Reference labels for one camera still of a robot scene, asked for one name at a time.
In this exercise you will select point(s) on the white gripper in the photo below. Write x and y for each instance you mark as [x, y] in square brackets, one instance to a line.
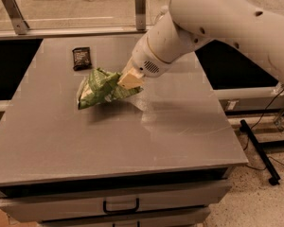
[145, 61]

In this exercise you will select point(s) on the green jalapeno chip bag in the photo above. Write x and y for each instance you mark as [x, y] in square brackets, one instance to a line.
[101, 87]

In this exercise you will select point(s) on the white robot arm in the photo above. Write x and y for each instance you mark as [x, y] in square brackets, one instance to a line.
[188, 25]

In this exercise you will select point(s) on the black rxbar chocolate wrapper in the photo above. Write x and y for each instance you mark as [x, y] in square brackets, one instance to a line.
[81, 58]

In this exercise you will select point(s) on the grey lower drawer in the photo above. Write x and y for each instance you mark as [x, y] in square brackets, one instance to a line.
[165, 218]

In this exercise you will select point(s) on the grey drawer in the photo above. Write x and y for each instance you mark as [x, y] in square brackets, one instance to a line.
[89, 204]
[165, 218]

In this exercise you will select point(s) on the grey upper drawer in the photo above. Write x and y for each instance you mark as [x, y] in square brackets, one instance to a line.
[89, 204]

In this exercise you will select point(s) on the black metal floor bar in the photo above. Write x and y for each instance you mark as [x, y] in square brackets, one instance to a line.
[274, 180]

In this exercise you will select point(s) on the middle metal railing bracket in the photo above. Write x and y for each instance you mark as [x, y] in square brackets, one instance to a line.
[140, 14]

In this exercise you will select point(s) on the metal railing bracket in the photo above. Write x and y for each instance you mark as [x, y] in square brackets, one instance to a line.
[140, 14]
[18, 22]

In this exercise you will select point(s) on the left metal railing bracket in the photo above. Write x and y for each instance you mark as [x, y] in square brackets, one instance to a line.
[18, 22]

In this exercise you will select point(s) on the black drawer handle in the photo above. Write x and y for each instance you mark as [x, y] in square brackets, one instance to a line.
[121, 208]

